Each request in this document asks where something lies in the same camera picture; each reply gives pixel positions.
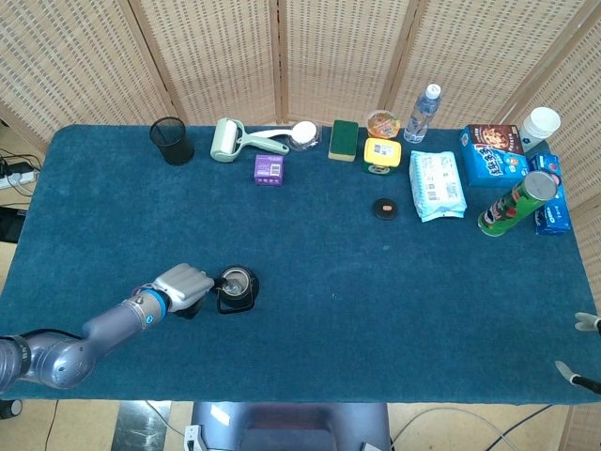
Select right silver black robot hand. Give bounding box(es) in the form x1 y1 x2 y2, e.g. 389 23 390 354
555 312 601 395

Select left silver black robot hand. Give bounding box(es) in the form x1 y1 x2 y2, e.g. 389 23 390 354
152 262 216 320

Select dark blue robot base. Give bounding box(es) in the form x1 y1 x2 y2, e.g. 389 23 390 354
185 401 392 451

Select black round lid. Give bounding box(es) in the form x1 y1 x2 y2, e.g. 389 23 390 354
373 197 400 222

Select black mug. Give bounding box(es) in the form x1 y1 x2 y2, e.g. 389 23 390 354
211 265 260 316

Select black mesh pen holder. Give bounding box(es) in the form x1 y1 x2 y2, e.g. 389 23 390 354
148 116 195 166

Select small purple box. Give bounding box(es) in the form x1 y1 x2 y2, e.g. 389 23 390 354
254 153 285 188

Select pale green lint roller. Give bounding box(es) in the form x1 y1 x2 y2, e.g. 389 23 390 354
209 117 291 163

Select blue table cloth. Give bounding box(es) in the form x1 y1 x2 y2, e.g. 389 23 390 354
0 123 601 406

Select blue Oreo box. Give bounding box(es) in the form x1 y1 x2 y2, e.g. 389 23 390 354
526 152 573 236

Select green chips can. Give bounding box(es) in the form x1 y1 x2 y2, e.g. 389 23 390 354
477 170 559 238

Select white power strip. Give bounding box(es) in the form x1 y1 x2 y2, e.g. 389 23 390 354
0 171 38 190

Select green yellow sponge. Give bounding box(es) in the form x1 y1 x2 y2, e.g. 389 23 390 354
328 119 360 163

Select yellow box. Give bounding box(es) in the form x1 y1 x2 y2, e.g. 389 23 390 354
362 137 404 176

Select blue brown cookie box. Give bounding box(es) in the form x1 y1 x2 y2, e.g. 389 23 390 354
459 124 527 189

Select light blue wet wipes pack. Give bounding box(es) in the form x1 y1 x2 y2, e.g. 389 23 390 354
408 149 468 224

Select round candy jar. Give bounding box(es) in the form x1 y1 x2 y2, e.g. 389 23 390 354
366 109 403 141

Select bamboo folding screen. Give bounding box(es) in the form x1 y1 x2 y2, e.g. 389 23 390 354
0 0 601 451

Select clear plastic water bottle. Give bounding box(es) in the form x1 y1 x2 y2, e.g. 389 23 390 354
403 83 443 144

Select grey floor cable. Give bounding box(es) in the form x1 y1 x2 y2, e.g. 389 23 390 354
392 406 517 451

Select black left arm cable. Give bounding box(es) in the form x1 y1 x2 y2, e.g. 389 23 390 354
19 328 84 342

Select thin black floor cable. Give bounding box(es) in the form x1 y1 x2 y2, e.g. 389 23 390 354
43 399 60 451

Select white round long-handled brush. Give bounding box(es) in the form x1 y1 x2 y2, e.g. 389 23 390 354
247 120 323 153

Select black cables at power strip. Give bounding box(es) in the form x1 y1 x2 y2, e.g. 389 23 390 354
0 148 44 178

